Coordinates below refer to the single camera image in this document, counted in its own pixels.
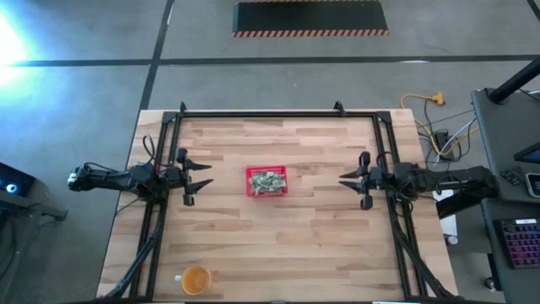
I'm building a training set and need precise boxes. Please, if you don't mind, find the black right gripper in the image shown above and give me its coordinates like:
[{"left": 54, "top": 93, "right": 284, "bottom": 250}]
[{"left": 338, "top": 150, "right": 396, "bottom": 210}]

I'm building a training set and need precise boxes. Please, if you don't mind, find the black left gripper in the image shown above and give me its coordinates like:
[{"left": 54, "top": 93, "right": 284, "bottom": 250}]
[{"left": 162, "top": 147, "right": 215, "bottom": 207}]

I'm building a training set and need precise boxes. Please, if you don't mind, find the red plastic slotted basket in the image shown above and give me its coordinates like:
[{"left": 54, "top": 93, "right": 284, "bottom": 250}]
[{"left": 245, "top": 165, "right": 289, "bottom": 198}]

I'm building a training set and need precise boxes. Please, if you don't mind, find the black power strip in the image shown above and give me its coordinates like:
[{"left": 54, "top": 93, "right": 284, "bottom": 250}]
[{"left": 434, "top": 129, "right": 456, "bottom": 160}]

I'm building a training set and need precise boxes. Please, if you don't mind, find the black desk support bar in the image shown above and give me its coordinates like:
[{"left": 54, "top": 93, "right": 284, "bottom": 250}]
[{"left": 435, "top": 192, "right": 486, "bottom": 220}]

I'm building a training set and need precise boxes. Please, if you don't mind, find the dark grey desk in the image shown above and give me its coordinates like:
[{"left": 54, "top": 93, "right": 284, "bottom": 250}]
[
  {"left": 480, "top": 197, "right": 540, "bottom": 304},
  {"left": 471, "top": 87, "right": 540, "bottom": 203}
]

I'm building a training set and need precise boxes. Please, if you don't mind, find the small black controller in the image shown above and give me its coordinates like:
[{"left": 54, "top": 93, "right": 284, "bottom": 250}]
[{"left": 500, "top": 168, "right": 524, "bottom": 187}]

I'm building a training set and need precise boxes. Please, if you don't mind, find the black hazard-striped floor mat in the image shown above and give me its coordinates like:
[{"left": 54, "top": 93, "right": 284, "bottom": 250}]
[{"left": 231, "top": 0, "right": 390, "bottom": 38}]

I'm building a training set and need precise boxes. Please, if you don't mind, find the black tablet screen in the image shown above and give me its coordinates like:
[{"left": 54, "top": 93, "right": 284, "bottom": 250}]
[{"left": 513, "top": 142, "right": 540, "bottom": 165}]

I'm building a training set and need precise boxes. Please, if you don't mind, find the purple backlit keyboard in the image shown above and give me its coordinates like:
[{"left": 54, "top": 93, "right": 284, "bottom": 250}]
[{"left": 492, "top": 218, "right": 540, "bottom": 270}]

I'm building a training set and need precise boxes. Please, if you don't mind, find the black smartphone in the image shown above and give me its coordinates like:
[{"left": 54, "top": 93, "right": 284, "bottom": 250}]
[{"left": 525, "top": 171, "right": 540, "bottom": 198}]

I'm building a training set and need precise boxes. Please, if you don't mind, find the black box with blue light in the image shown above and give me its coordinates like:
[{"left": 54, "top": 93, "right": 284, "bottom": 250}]
[{"left": 0, "top": 162, "right": 37, "bottom": 198}]

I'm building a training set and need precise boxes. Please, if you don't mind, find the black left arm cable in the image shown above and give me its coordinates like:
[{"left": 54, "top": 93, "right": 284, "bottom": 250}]
[{"left": 142, "top": 133, "right": 159, "bottom": 168}]

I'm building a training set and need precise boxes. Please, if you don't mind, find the black metal table frame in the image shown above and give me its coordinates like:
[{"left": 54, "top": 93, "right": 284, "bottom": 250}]
[{"left": 100, "top": 100, "right": 456, "bottom": 301}]

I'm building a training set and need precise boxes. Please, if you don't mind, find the yellow extension cord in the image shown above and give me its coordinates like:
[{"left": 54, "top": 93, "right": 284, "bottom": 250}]
[{"left": 399, "top": 91, "right": 482, "bottom": 157}]

